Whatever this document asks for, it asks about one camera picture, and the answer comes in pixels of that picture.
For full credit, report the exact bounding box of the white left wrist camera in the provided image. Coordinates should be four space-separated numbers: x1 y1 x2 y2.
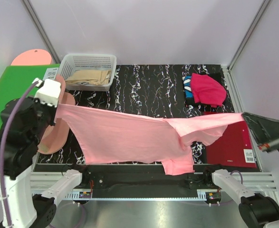
33 78 61 108

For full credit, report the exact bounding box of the blue white folded t-shirt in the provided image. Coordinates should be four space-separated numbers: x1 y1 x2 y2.
182 76 193 98

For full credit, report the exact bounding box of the pink oval board upper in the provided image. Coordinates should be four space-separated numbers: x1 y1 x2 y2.
11 49 70 104

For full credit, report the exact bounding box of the white plastic basket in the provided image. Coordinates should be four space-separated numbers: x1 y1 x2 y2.
58 54 117 92

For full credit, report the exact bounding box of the purple cable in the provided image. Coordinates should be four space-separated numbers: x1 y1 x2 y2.
0 78 45 228
208 170 244 207

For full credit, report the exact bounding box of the aluminium frame rail front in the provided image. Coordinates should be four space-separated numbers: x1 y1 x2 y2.
30 172 276 191

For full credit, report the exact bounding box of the green cutting board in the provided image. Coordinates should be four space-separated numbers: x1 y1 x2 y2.
0 64 59 128

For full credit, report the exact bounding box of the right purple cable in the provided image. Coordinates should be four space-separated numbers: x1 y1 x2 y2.
208 170 244 207

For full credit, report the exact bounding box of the beige folded t-shirt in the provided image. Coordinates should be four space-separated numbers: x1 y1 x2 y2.
65 70 112 86

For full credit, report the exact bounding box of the dark red folder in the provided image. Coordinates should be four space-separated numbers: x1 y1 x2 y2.
201 121 257 168

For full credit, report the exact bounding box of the magenta folded t-shirt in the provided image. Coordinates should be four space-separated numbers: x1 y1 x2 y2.
190 73 227 107

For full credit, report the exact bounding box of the light pink t-shirt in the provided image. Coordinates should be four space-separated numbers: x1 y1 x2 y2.
56 104 243 175

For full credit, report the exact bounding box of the black marble pattern mat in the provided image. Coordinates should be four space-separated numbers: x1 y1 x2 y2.
33 64 236 165

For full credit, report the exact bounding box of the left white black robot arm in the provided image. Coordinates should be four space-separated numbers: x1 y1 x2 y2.
0 97 90 228

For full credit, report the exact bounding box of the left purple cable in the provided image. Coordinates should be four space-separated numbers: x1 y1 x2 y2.
0 78 45 228

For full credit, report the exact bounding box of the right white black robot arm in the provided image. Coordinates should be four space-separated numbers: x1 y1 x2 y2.
203 112 279 228

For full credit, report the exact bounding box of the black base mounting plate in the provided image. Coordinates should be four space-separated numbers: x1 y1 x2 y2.
61 164 221 190

